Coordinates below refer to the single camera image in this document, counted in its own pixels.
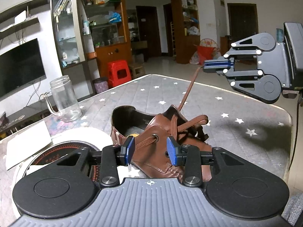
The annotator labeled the brown leather shoe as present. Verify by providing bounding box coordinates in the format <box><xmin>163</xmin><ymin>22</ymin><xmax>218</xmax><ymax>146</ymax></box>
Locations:
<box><xmin>111</xmin><ymin>105</ymin><xmax>212</xmax><ymax>180</ymax></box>

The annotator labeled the brown shoelace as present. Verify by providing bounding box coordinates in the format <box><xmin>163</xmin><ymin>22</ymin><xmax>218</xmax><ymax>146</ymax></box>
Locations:
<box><xmin>134</xmin><ymin>66</ymin><xmax>209</xmax><ymax>151</ymax></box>

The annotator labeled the purple patterned waste bin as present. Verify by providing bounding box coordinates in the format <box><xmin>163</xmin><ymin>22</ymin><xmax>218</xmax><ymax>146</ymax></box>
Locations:
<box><xmin>92</xmin><ymin>77</ymin><xmax>108</xmax><ymax>94</ymax></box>

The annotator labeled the clear glass jar mug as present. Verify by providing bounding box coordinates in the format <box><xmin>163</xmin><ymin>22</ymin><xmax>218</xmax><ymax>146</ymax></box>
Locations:
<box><xmin>42</xmin><ymin>75</ymin><xmax>82</xmax><ymax>122</ymax></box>

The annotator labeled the small wooden stool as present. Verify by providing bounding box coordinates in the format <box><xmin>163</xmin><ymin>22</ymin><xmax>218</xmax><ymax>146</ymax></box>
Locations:
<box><xmin>128</xmin><ymin>63</ymin><xmax>145</xmax><ymax>79</ymax></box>

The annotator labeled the red plastic stool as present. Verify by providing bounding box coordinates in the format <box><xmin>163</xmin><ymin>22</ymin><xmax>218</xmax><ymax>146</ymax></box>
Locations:
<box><xmin>107</xmin><ymin>59</ymin><xmax>132</xmax><ymax>88</ymax></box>

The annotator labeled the glass door display cabinet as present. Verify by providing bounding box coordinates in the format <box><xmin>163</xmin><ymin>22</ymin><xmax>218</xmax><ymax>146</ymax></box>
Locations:
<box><xmin>50</xmin><ymin>0</ymin><xmax>99</xmax><ymax>98</ymax></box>

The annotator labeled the white paper sheet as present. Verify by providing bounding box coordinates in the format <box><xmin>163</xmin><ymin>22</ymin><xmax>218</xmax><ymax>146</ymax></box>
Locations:
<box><xmin>6</xmin><ymin>121</ymin><xmax>52</xmax><ymax>171</ymax></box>

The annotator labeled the brown wooden cabinet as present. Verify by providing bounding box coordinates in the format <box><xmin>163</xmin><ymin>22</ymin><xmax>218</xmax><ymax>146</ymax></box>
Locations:
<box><xmin>82</xmin><ymin>0</ymin><xmax>131</xmax><ymax>77</ymax></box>

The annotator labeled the black flat television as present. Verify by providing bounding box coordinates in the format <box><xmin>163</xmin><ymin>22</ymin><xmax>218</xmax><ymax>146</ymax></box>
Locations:
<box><xmin>0</xmin><ymin>38</ymin><xmax>46</xmax><ymax>97</ymax></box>

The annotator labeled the white router box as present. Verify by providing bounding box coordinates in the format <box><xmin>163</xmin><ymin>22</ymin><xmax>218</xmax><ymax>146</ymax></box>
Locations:
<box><xmin>14</xmin><ymin>10</ymin><xmax>30</xmax><ymax>24</ymax></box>

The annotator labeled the dark wall shelf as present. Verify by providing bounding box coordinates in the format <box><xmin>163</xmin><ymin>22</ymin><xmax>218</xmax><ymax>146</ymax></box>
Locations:
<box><xmin>1</xmin><ymin>0</ymin><xmax>50</xmax><ymax>40</ymax></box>

